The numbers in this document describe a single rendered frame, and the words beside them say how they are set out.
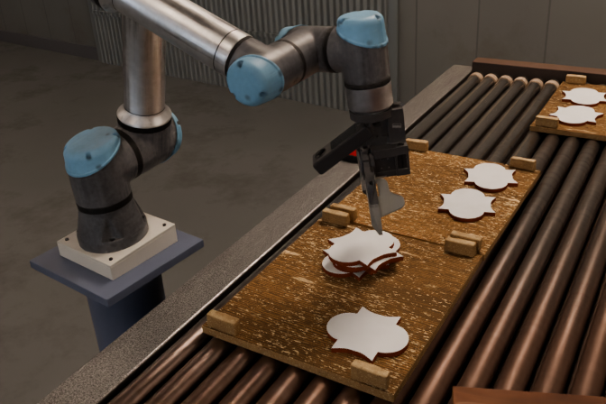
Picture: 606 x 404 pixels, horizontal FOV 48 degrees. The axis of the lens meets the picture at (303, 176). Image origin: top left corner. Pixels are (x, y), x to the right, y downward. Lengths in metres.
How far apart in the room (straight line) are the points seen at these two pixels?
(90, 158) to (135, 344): 0.40
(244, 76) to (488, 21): 3.20
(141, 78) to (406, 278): 0.65
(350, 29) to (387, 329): 0.48
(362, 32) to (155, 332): 0.61
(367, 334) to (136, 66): 0.69
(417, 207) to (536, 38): 2.65
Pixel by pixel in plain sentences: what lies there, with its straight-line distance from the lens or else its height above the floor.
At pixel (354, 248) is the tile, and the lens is 1.26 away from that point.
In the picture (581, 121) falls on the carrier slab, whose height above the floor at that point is 0.95.
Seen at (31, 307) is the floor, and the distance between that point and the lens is 3.08.
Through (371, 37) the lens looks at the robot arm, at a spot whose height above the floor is 1.38.
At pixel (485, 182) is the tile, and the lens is 1.58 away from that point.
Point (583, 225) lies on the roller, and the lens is 1.51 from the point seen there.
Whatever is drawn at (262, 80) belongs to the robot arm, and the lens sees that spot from 0.99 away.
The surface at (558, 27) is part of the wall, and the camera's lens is 3.99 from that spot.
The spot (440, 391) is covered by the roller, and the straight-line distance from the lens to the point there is 1.07.
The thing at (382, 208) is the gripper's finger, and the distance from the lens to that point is 1.13.
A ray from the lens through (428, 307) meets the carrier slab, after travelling 1.18.
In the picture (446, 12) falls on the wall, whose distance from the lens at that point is 4.22.
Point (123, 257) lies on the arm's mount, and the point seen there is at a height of 0.91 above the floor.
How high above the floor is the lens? 1.64
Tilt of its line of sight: 26 degrees down
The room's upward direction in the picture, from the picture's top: 4 degrees counter-clockwise
